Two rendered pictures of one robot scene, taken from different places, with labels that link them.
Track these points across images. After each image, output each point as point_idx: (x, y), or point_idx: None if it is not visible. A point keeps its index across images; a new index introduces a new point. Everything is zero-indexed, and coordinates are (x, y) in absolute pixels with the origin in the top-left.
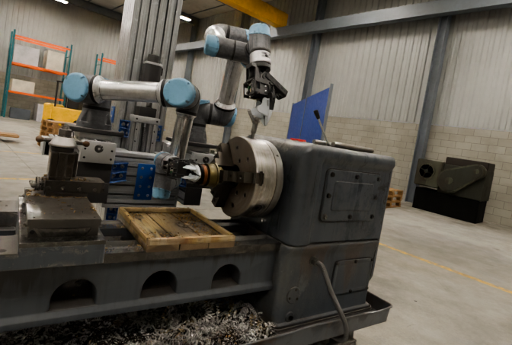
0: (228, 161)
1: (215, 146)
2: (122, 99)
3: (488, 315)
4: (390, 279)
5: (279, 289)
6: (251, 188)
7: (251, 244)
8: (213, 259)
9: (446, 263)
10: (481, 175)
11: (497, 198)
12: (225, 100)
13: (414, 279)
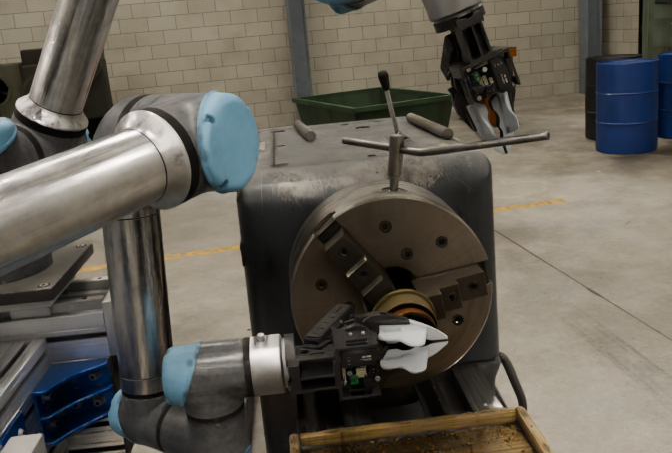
0: (382, 270)
1: (89, 250)
2: (44, 255)
3: None
4: (178, 322)
5: None
6: (477, 298)
7: (495, 402)
8: None
9: (184, 245)
10: (96, 69)
11: (119, 101)
12: (78, 101)
13: (196, 298)
